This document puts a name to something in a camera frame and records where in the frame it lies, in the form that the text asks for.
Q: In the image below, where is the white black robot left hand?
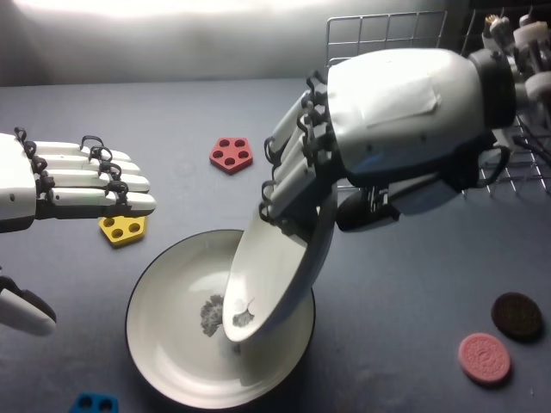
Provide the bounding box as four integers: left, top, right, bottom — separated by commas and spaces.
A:
0, 126, 157, 337

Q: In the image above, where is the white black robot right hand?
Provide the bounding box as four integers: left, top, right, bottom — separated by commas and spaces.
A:
257, 47, 496, 234

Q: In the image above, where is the small white ginkgo print plate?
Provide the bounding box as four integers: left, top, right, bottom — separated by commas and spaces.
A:
221, 188, 337, 344

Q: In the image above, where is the large white ginkgo print plate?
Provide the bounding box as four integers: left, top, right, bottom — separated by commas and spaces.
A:
125, 229, 318, 410

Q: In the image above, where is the yellow pentagon block with holes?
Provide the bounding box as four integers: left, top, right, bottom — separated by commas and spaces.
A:
98, 213, 148, 250

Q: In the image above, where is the red pentagon block with holes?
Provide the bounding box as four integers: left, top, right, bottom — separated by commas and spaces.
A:
208, 137, 255, 176

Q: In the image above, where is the grey table cloth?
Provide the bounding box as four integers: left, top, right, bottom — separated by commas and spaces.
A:
0, 77, 551, 413

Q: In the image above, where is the blue pentagon block with holes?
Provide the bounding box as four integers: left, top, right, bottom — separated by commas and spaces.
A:
68, 391, 120, 413

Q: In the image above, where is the brown sandwich cookie toy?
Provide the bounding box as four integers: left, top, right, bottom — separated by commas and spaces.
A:
491, 292, 544, 342

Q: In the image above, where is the pink sandwich cookie toy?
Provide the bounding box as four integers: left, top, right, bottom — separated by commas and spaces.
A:
457, 332, 513, 385

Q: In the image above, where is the wire dish rack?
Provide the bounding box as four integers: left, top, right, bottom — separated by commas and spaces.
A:
325, 9, 551, 195

